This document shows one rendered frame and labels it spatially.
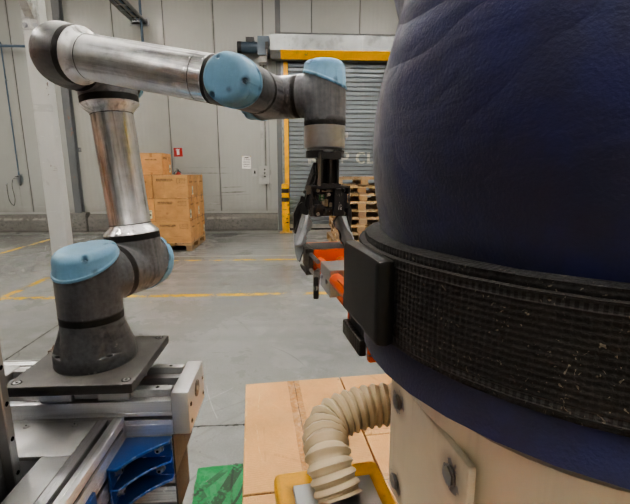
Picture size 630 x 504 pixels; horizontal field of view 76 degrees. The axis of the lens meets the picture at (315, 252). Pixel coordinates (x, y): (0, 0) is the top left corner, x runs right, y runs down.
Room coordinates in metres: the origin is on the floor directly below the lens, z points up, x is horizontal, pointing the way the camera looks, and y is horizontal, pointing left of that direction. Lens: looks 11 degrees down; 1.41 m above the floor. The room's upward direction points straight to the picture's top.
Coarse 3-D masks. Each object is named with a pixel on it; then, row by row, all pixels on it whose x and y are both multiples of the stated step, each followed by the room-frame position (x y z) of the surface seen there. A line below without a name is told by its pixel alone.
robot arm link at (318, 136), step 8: (304, 128) 0.76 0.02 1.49; (312, 128) 0.74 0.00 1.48; (320, 128) 0.73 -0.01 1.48; (328, 128) 0.73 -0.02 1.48; (336, 128) 0.73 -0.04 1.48; (344, 128) 0.75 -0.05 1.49; (304, 136) 0.76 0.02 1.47; (312, 136) 0.74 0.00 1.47; (320, 136) 0.73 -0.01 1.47; (328, 136) 0.73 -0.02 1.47; (336, 136) 0.73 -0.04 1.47; (344, 136) 0.75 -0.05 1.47; (304, 144) 0.76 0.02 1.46; (312, 144) 0.74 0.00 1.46; (320, 144) 0.73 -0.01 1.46; (328, 144) 0.73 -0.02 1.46; (336, 144) 0.73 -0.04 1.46; (344, 144) 0.75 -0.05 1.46
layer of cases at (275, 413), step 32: (256, 384) 1.54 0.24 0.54; (288, 384) 1.54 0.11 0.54; (320, 384) 1.54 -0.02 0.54; (352, 384) 1.54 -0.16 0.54; (256, 416) 1.32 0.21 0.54; (288, 416) 1.32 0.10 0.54; (256, 448) 1.14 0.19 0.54; (288, 448) 1.14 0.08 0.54; (352, 448) 1.14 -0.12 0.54; (384, 448) 1.14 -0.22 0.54; (256, 480) 1.01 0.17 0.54; (384, 480) 1.01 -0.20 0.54
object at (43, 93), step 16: (32, 64) 3.08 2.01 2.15; (32, 80) 3.08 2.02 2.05; (48, 80) 3.12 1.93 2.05; (32, 96) 3.08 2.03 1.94; (48, 96) 3.10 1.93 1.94; (48, 112) 3.09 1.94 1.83; (48, 128) 3.09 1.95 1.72; (48, 144) 3.09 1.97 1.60; (48, 160) 3.09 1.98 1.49; (48, 176) 3.08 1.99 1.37; (64, 176) 3.19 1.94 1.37; (48, 192) 3.08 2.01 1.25; (64, 192) 3.16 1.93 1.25; (48, 208) 3.08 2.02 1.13; (64, 208) 3.13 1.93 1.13; (48, 224) 3.08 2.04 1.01; (64, 224) 3.10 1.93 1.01; (64, 240) 3.09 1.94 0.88
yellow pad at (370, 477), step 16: (352, 464) 0.34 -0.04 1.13; (368, 464) 0.34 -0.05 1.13; (288, 480) 0.32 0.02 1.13; (304, 480) 0.32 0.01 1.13; (368, 480) 0.31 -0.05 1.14; (288, 496) 0.30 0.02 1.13; (304, 496) 0.30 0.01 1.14; (352, 496) 0.30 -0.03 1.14; (368, 496) 0.30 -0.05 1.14; (384, 496) 0.30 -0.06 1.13
